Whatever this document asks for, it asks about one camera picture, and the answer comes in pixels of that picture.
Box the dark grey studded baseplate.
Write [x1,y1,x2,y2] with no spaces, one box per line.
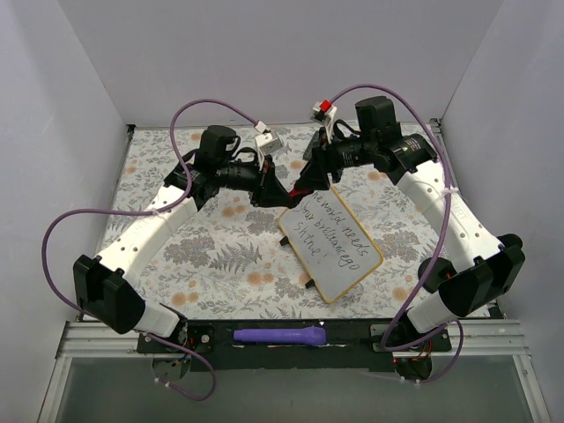
[302,132,319,161]

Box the purple marker pen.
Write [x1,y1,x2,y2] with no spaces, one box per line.
[234,326,327,346]

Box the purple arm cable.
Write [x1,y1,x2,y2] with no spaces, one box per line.
[328,83,464,383]
[41,100,265,402]

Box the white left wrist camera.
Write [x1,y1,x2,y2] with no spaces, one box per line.
[255,121,283,155]

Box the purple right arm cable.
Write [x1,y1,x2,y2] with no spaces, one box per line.
[328,83,464,383]

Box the red black felt eraser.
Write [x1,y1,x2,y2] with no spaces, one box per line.
[288,188,311,202]

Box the aluminium frame rail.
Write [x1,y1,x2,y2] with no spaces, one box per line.
[56,322,150,359]

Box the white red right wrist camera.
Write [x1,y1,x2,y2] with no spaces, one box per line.
[309,100,338,125]

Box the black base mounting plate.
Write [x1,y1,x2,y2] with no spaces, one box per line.
[137,320,454,374]

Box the yellow framed small whiteboard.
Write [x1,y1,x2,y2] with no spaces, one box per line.
[278,188,384,304]

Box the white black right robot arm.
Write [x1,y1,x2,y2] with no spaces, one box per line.
[290,96,525,351]

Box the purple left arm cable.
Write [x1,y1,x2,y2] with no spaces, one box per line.
[41,100,265,402]

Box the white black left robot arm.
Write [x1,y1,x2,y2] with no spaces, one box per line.
[73,122,293,353]

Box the black round stand base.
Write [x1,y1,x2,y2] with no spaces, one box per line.
[422,257,456,294]

